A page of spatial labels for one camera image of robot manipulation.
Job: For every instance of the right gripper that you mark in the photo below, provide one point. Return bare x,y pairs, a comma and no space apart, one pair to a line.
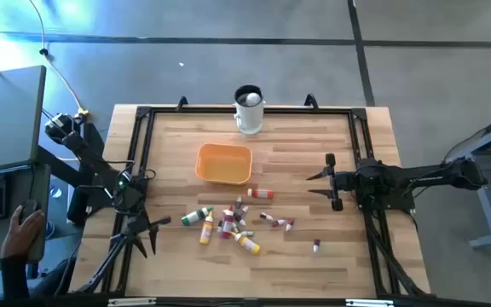
342,181

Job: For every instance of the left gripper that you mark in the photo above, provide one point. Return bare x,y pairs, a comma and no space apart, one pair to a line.
138,224

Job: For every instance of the green food coloring bottle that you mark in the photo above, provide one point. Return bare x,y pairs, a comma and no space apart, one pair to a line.
194,216

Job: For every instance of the yellow food coloring bottle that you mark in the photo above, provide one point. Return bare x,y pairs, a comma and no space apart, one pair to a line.
206,232
249,245

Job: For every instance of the orange food coloring bottle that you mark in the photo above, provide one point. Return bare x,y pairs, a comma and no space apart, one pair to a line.
262,193

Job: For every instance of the red food coloring bottle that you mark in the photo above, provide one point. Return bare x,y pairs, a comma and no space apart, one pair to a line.
227,224

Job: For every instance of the orange plastic bin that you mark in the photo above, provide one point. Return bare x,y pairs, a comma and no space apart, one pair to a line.
224,166

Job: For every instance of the person's forearm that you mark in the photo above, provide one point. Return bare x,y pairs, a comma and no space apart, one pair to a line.
14,277

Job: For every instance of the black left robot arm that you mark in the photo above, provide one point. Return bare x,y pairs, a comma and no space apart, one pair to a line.
88,155

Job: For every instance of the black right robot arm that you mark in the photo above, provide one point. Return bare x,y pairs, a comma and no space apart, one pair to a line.
420,177

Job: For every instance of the black box under table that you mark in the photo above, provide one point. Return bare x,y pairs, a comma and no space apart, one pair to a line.
77,209

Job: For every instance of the white cylindrical container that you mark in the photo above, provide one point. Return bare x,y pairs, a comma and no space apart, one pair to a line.
250,119

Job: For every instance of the white ball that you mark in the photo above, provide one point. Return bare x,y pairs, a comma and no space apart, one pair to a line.
253,99

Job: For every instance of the black computer mouse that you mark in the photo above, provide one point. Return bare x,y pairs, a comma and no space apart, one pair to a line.
28,206

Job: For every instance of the person's hand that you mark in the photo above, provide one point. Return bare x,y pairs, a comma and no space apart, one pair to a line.
21,234

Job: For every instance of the grey metal table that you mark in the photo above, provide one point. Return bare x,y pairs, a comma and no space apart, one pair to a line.
485,209

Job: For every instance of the grey desk top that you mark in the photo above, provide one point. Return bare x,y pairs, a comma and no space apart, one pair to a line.
7,119

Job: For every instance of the silver metal bracket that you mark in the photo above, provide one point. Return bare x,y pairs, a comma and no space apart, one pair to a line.
131,302
369,303

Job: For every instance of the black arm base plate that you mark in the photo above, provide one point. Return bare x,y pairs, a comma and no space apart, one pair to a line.
394,204
100,201

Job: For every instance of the black aluminium table frame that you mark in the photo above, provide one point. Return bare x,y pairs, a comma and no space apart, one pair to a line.
186,110

